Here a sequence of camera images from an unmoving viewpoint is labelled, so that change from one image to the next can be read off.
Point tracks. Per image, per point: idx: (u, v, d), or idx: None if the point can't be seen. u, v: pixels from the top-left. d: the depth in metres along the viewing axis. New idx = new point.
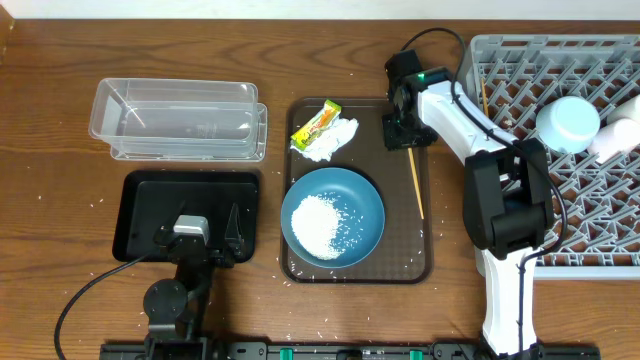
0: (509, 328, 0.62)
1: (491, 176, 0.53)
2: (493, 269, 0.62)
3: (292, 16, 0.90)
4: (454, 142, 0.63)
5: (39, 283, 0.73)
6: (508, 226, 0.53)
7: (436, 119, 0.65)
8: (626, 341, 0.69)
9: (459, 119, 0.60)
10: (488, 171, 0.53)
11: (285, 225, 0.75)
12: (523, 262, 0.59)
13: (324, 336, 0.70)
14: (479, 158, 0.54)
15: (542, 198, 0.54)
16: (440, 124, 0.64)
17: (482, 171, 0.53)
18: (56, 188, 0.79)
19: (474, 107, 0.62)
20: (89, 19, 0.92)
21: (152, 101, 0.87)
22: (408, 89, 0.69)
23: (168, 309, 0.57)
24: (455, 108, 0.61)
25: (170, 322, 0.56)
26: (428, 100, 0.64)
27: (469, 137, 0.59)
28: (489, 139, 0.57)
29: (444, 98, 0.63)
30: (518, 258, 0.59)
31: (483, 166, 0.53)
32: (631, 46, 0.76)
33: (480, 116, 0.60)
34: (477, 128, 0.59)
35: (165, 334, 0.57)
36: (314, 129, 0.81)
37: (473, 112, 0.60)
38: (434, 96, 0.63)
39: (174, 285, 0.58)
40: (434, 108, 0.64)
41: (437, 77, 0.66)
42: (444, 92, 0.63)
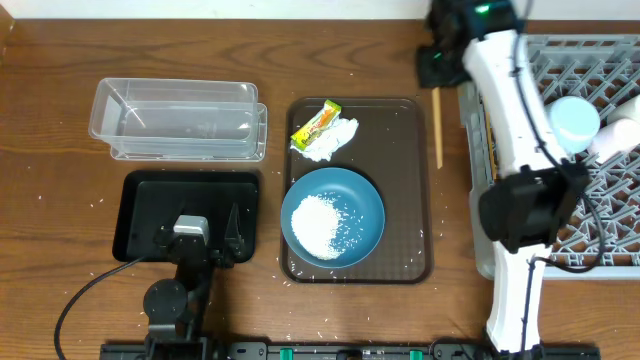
0: (513, 326, 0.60)
1: (525, 197, 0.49)
2: (503, 264, 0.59)
3: (292, 17, 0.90)
4: (496, 120, 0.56)
5: (38, 283, 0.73)
6: (527, 232, 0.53)
7: (484, 84, 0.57)
8: (626, 341, 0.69)
9: (512, 107, 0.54)
10: (524, 195, 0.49)
11: (285, 225, 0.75)
12: (533, 259, 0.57)
13: (324, 336, 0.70)
14: (520, 177, 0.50)
15: (567, 214, 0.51)
16: (487, 95, 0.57)
17: (519, 191, 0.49)
18: (56, 188, 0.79)
19: (531, 92, 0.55)
20: (89, 18, 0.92)
21: (152, 101, 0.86)
22: (460, 20, 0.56)
23: (168, 308, 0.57)
24: (512, 88, 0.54)
25: (171, 321, 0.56)
26: (484, 55, 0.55)
27: (518, 138, 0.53)
28: (538, 151, 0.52)
29: (504, 67, 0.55)
30: (529, 254, 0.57)
31: (523, 188, 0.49)
32: (631, 46, 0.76)
33: (536, 110, 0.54)
34: (529, 128, 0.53)
35: (165, 333, 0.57)
36: (315, 129, 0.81)
37: (531, 102, 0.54)
38: (492, 60, 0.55)
39: (175, 285, 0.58)
40: (486, 77, 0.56)
41: (500, 12, 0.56)
42: (506, 57, 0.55)
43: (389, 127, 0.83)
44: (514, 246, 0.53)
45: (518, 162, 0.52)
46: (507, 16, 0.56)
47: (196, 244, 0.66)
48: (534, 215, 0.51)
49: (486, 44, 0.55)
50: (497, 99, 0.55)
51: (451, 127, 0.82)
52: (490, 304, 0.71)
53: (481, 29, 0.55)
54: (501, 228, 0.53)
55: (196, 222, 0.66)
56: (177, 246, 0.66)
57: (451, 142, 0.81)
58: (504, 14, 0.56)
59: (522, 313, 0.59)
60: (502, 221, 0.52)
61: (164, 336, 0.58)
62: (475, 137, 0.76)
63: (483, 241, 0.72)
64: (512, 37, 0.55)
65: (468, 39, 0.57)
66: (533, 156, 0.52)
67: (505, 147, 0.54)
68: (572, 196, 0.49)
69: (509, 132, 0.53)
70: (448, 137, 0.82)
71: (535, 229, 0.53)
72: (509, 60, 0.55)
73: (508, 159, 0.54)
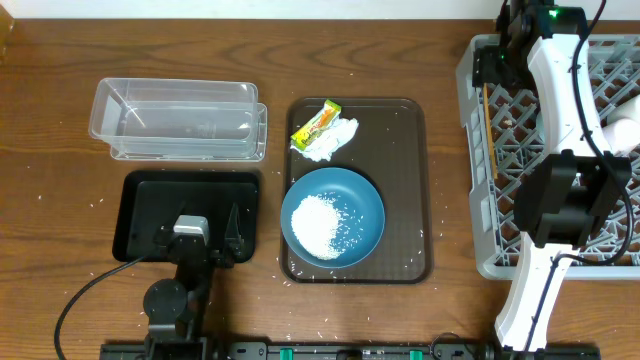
0: (522, 324, 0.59)
1: (566, 179, 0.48)
2: (527, 256, 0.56)
3: (292, 17, 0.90)
4: (545, 112, 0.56)
5: (38, 283, 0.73)
6: (558, 219, 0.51)
7: (540, 78, 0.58)
8: (627, 341, 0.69)
9: (564, 99, 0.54)
10: (564, 176, 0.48)
11: (285, 225, 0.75)
12: (558, 256, 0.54)
13: (324, 336, 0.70)
14: (563, 159, 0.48)
15: (603, 212, 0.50)
16: (541, 88, 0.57)
17: (559, 174, 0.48)
18: (56, 188, 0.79)
19: (587, 91, 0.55)
20: (89, 18, 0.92)
21: (152, 101, 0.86)
22: (530, 23, 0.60)
23: (169, 310, 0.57)
24: (568, 83, 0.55)
25: (171, 322, 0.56)
26: (546, 50, 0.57)
27: (566, 126, 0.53)
28: (583, 141, 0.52)
29: (563, 65, 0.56)
30: (553, 251, 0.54)
31: (564, 170, 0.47)
32: (631, 46, 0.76)
33: (587, 106, 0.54)
34: (579, 119, 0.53)
35: (165, 334, 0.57)
36: (315, 129, 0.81)
37: (584, 98, 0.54)
38: (553, 56, 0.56)
39: (174, 286, 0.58)
40: (543, 70, 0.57)
41: (569, 20, 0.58)
42: (566, 56, 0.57)
43: (389, 126, 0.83)
44: (540, 235, 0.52)
45: (564, 144, 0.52)
46: (573, 25, 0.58)
47: (196, 244, 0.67)
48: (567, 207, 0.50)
49: (551, 41, 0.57)
50: (550, 90, 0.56)
51: (451, 127, 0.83)
52: (491, 304, 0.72)
53: (547, 30, 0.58)
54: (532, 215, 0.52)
55: (196, 222, 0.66)
56: (177, 246, 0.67)
57: (451, 142, 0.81)
58: (572, 23, 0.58)
59: (534, 312, 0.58)
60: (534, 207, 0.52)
61: (165, 337, 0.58)
62: (474, 137, 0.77)
63: (482, 240, 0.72)
64: (574, 41, 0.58)
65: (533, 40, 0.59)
66: (577, 144, 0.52)
67: (551, 135, 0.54)
68: (612, 191, 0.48)
69: (558, 121, 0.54)
70: (448, 137, 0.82)
71: (566, 224, 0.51)
72: (571, 59, 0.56)
73: (554, 144, 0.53)
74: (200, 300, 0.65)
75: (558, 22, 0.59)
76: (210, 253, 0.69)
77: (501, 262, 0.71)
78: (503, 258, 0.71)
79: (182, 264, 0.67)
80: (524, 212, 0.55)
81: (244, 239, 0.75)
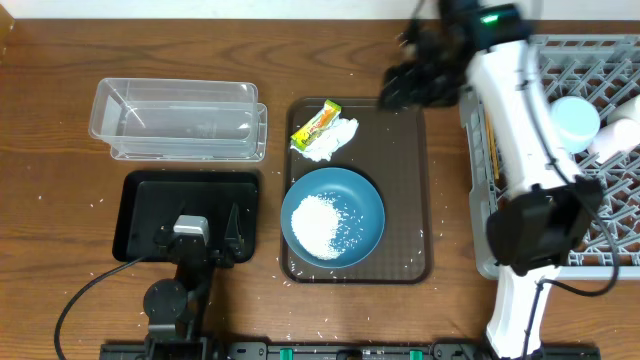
0: (515, 334, 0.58)
1: (540, 218, 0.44)
2: (508, 280, 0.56)
3: (292, 17, 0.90)
4: (501, 136, 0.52)
5: (38, 283, 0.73)
6: (536, 255, 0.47)
7: (490, 99, 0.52)
8: (626, 341, 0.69)
9: (518, 122, 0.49)
10: (538, 215, 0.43)
11: (285, 226, 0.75)
12: (541, 280, 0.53)
13: (324, 336, 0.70)
14: (533, 197, 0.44)
15: (579, 236, 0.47)
16: (494, 108, 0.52)
17: (533, 216, 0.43)
18: (56, 188, 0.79)
19: (542, 105, 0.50)
20: (89, 18, 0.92)
21: (152, 101, 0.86)
22: (465, 31, 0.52)
23: (169, 310, 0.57)
24: (521, 101, 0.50)
25: (171, 322, 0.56)
26: (490, 66, 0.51)
27: (528, 155, 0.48)
28: (549, 169, 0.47)
29: (512, 81, 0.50)
30: (538, 275, 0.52)
31: (537, 211, 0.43)
32: (632, 46, 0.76)
33: (546, 125, 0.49)
34: (539, 144, 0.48)
35: (165, 334, 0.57)
36: (314, 129, 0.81)
37: (539, 117, 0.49)
38: (499, 72, 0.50)
39: (175, 286, 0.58)
40: (492, 91, 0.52)
41: (509, 19, 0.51)
42: (514, 68, 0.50)
43: (388, 126, 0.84)
44: (522, 270, 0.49)
45: (528, 180, 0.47)
46: (515, 25, 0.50)
47: (196, 244, 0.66)
48: (545, 242, 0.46)
49: (494, 55, 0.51)
50: (503, 113, 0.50)
51: (451, 127, 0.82)
52: (490, 305, 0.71)
53: (487, 40, 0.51)
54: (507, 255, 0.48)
55: (196, 222, 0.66)
56: (176, 246, 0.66)
57: (450, 142, 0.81)
58: (512, 24, 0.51)
59: (526, 325, 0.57)
60: (510, 248, 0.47)
61: (165, 337, 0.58)
62: (475, 138, 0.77)
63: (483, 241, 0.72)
64: (520, 48, 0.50)
65: (472, 55, 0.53)
66: (542, 175, 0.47)
67: (513, 165, 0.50)
68: (586, 218, 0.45)
69: (517, 151, 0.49)
70: (448, 137, 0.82)
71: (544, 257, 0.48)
72: (518, 72, 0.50)
73: (517, 178, 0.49)
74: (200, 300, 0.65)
75: (499, 25, 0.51)
76: (210, 252, 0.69)
77: None
78: None
79: (181, 265, 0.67)
80: (496, 248, 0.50)
81: (244, 238, 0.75)
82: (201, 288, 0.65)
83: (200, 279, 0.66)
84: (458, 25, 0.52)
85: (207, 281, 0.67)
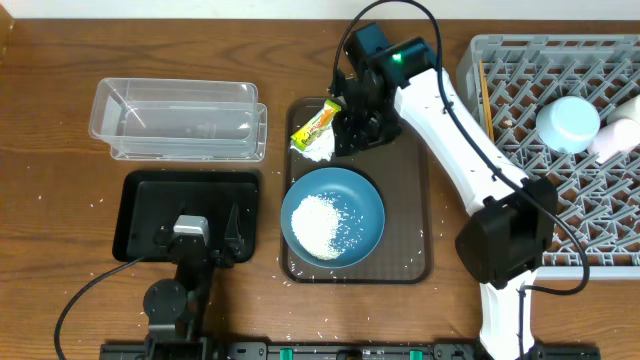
0: (508, 336, 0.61)
1: (500, 229, 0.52)
2: (492, 295, 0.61)
3: (293, 17, 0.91)
4: (448, 158, 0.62)
5: (38, 282, 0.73)
6: (511, 261, 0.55)
7: (421, 127, 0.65)
8: (627, 341, 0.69)
9: (451, 143, 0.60)
10: (497, 227, 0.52)
11: (285, 226, 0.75)
12: (523, 287, 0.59)
13: (324, 336, 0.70)
14: (489, 211, 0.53)
15: (547, 234, 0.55)
16: (428, 133, 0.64)
17: (493, 228, 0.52)
18: (56, 188, 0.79)
19: (466, 123, 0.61)
20: (89, 18, 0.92)
21: (152, 101, 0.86)
22: (379, 73, 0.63)
23: (169, 310, 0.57)
24: (449, 123, 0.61)
25: (171, 322, 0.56)
26: (410, 99, 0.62)
27: (471, 171, 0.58)
28: (495, 180, 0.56)
29: (435, 107, 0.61)
30: (519, 283, 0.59)
31: (495, 224, 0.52)
32: (631, 46, 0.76)
33: (479, 140, 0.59)
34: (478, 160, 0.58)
35: (165, 334, 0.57)
36: (315, 129, 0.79)
37: (468, 134, 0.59)
38: (422, 103, 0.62)
39: (175, 286, 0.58)
40: (425, 118, 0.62)
41: (415, 53, 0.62)
42: (434, 97, 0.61)
43: (356, 133, 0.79)
44: (501, 283, 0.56)
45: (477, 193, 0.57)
46: (421, 57, 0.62)
47: (196, 244, 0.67)
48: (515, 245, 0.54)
49: (411, 89, 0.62)
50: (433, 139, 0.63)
51: None
52: None
53: (400, 76, 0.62)
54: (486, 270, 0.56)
55: (196, 222, 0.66)
56: (177, 246, 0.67)
57: None
58: (417, 57, 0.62)
59: (518, 328, 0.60)
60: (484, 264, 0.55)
61: (165, 337, 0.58)
62: None
63: None
64: (433, 75, 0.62)
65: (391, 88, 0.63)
66: (492, 185, 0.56)
67: (463, 182, 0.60)
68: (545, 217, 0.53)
69: (459, 168, 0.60)
70: None
71: (517, 263, 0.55)
72: (438, 98, 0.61)
73: (468, 194, 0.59)
74: (200, 300, 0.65)
75: (406, 62, 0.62)
76: (210, 252, 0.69)
77: None
78: None
79: (181, 265, 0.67)
80: (476, 267, 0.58)
81: (243, 239, 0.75)
82: (201, 288, 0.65)
83: (200, 279, 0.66)
84: (371, 69, 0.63)
85: (207, 281, 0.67)
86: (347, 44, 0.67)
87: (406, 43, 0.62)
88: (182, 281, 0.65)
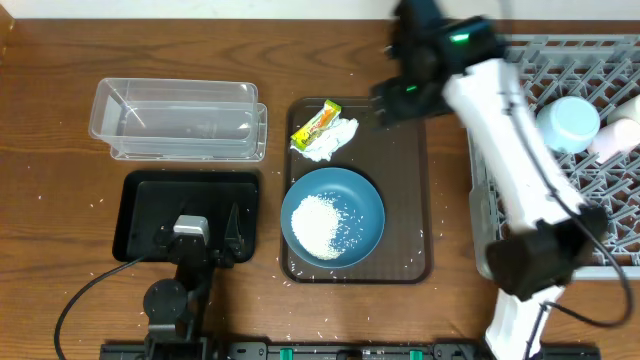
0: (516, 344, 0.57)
1: (546, 258, 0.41)
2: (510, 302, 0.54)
3: (293, 17, 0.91)
4: (493, 167, 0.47)
5: (38, 283, 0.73)
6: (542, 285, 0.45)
7: (472, 124, 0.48)
8: (627, 341, 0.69)
9: (508, 149, 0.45)
10: (543, 255, 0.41)
11: (285, 226, 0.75)
12: (545, 302, 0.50)
13: (324, 336, 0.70)
14: (537, 236, 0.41)
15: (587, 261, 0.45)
16: (479, 134, 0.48)
17: (539, 255, 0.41)
18: (56, 188, 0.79)
19: (531, 127, 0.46)
20: (89, 18, 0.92)
21: (152, 101, 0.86)
22: (435, 51, 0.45)
23: (168, 310, 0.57)
24: (508, 126, 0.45)
25: (171, 322, 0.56)
26: (466, 91, 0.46)
27: (525, 186, 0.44)
28: (551, 199, 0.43)
29: (494, 105, 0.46)
30: (541, 298, 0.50)
31: (541, 250, 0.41)
32: (631, 46, 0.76)
33: (540, 152, 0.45)
34: (536, 174, 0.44)
35: (165, 333, 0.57)
36: (314, 129, 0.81)
37: (528, 140, 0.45)
38: (479, 98, 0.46)
39: (175, 286, 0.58)
40: (479, 114, 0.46)
41: (480, 32, 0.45)
42: (494, 91, 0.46)
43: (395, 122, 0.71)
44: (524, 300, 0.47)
45: (530, 215, 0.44)
46: (489, 40, 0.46)
47: (196, 244, 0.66)
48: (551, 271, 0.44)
49: (469, 80, 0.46)
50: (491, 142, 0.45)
51: (451, 127, 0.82)
52: (490, 305, 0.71)
53: (460, 61, 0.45)
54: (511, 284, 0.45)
55: (196, 222, 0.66)
56: (177, 246, 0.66)
57: (450, 142, 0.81)
58: (484, 38, 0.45)
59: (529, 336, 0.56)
60: (515, 278, 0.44)
61: (165, 336, 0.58)
62: None
63: (483, 241, 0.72)
64: (498, 65, 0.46)
65: (447, 75, 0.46)
66: (546, 206, 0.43)
67: (512, 199, 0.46)
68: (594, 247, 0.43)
69: (514, 184, 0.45)
70: (448, 137, 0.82)
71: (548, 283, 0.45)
72: (500, 94, 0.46)
73: (518, 213, 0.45)
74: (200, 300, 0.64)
75: (471, 43, 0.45)
76: (210, 253, 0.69)
77: None
78: None
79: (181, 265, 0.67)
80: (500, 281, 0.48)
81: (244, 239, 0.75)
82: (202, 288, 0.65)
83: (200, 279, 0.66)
84: (424, 46, 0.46)
85: (207, 281, 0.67)
86: (396, 5, 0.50)
87: (468, 19, 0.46)
88: (182, 281, 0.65)
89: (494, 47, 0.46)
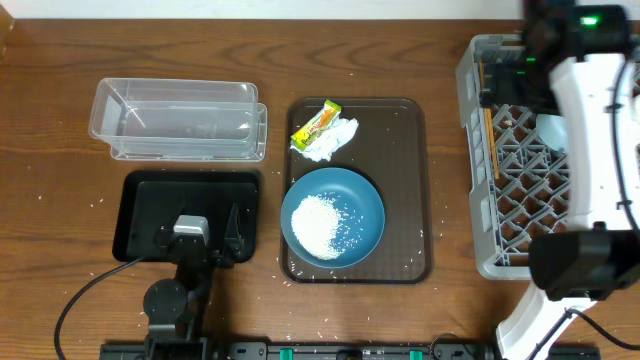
0: (525, 345, 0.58)
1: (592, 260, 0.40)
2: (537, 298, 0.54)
3: (292, 17, 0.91)
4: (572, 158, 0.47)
5: (38, 282, 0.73)
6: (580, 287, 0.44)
7: (567, 111, 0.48)
8: (627, 341, 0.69)
9: (597, 143, 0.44)
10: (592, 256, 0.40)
11: (285, 225, 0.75)
12: (571, 309, 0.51)
13: (324, 336, 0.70)
14: (591, 236, 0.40)
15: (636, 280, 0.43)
16: (569, 120, 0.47)
17: (587, 254, 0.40)
18: (56, 188, 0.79)
19: (626, 134, 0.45)
20: (89, 18, 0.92)
21: (152, 101, 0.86)
22: (558, 30, 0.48)
23: (168, 310, 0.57)
24: (605, 123, 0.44)
25: (171, 322, 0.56)
26: (576, 75, 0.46)
27: (599, 187, 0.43)
28: (620, 209, 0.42)
29: (600, 98, 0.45)
30: (570, 303, 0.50)
31: (591, 251, 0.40)
32: None
33: (628, 161, 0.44)
34: (615, 178, 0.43)
35: (165, 333, 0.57)
36: (315, 129, 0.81)
37: (622, 143, 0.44)
38: (587, 87, 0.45)
39: (174, 286, 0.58)
40: (578, 104, 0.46)
41: (611, 20, 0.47)
42: (604, 86, 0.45)
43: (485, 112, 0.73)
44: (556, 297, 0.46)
45: (594, 215, 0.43)
46: (614, 33, 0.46)
47: (196, 244, 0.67)
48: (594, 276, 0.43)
49: (585, 66, 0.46)
50: (579, 129, 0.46)
51: (451, 127, 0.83)
52: (490, 305, 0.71)
53: (578, 45, 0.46)
54: (547, 283, 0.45)
55: (196, 222, 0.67)
56: (177, 246, 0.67)
57: (450, 142, 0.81)
58: (614, 31, 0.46)
59: (540, 339, 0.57)
60: (555, 277, 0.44)
61: (164, 336, 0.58)
62: (475, 137, 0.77)
63: (483, 241, 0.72)
64: (617, 62, 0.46)
65: (559, 54, 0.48)
66: (612, 213, 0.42)
67: (579, 194, 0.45)
68: None
69: (589, 179, 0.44)
70: (448, 137, 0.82)
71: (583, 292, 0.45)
72: (609, 90, 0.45)
73: (581, 208, 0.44)
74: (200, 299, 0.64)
75: (601, 28, 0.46)
76: (210, 252, 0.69)
77: (501, 262, 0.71)
78: (503, 258, 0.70)
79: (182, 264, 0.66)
80: (538, 271, 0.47)
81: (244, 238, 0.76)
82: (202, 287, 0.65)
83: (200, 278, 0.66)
84: (549, 21, 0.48)
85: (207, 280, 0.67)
86: None
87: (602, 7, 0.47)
88: (182, 281, 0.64)
89: (618, 43, 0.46)
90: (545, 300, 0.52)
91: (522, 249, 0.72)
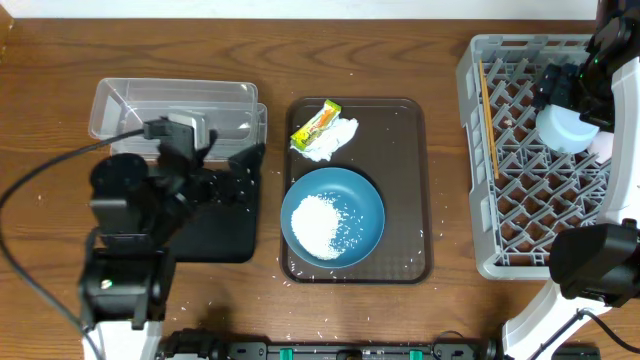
0: (530, 344, 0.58)
1: (613, 254, 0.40)
2: (550, 297, 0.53)
3: (292, 17, 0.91)
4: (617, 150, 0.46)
5: (38, 282, 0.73)
6: (598, 285, 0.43)
7: (622, 106, 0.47)
8: (626, 341, 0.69)
9: None
10: (615, 250, 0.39)
11: (285, 225, 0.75)
12: (582, 311, 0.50)
13: (324, 336, 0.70)
14: (618, 230, 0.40)
15: None
16: (620, 113, 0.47)
17: (610, 247, 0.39)
18: (56, 189, 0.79)
19: None
20: (89, 18, 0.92)
21: (151, 101, 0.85)
22: (630, 29, 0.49)
23: (121, 181, 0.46)
24: None
25: (122, 197, 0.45)
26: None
27: (637, 186, 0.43)
28: None
29: None
30: (583, 305, 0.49)
31: (615, 244, 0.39)
32: None
33: None
34: None
35: (112, 212, 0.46)
36: (314, 129, 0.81)
37: None
38: None
39: (134, 160, 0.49)
40: (634, 99, 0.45)
41: None
42: None
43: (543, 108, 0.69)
44: (571, 293, 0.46)
45: (626, 212, 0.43)
46: None
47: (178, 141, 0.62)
48: (612, 275, 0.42)
49: None
50: (631, 122, 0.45)
51: (451, 127, 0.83)
52: (490, 304, 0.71)
53: None
54: (563, 278, 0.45)
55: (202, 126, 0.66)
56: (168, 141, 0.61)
57: (450, 142, 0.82)
58: None
59: (543, 339, 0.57)
60: (573, 271, 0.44)
61: (110, 218, 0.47)
62: (475, 137, 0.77)
63: (483, 241, 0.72)
64: None
65: (628, 55, 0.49)
66: None
67: (616, 188, 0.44)
68: None
69: (630, 176, 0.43)
70: (448, 137, 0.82)
71: (599, 294, 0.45)
72: None
73: (615, 203, 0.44)
74: (168, 197, 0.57)
75: None
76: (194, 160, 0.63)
77: (501, 262, 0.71)
78: (503, 258, 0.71)
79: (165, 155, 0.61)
80: (557, 264, 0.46)
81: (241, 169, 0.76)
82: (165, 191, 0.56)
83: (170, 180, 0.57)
84: (623, 20, 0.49)
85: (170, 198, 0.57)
86: None
87: None
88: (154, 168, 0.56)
89: None
90: (559, 297, 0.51)
91: (522, 248, 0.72)
